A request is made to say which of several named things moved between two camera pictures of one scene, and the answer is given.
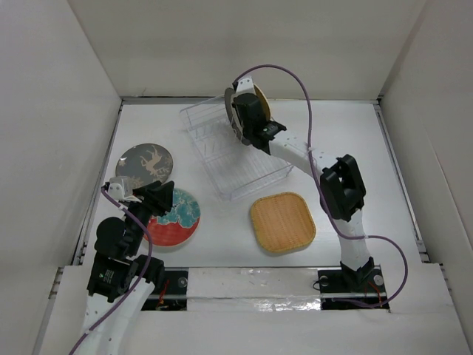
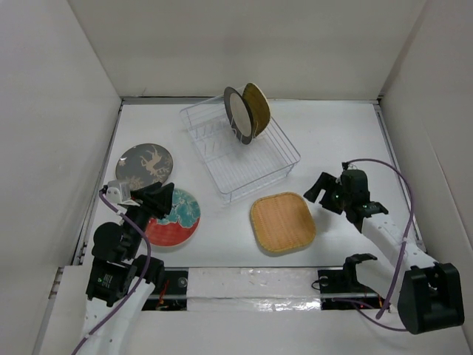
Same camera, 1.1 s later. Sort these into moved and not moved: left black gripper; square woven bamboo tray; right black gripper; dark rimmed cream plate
Moved: right black gripper
Not moved: left black gripper; square woven bamboo tray; dark rimmed cream plate
